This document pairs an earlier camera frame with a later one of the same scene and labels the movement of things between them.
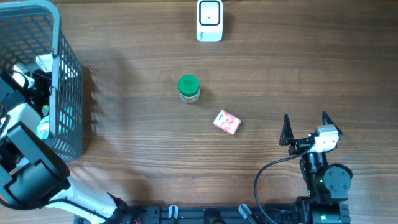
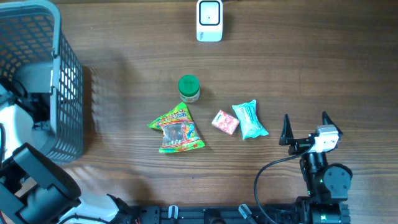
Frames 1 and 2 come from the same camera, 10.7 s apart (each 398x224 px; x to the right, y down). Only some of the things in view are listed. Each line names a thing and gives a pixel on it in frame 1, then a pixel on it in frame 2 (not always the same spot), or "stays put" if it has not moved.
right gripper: [287, 138] stays put
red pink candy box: [227, 122] stays put
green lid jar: [189, 88] stays put
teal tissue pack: [42, 129] → [250, 126]
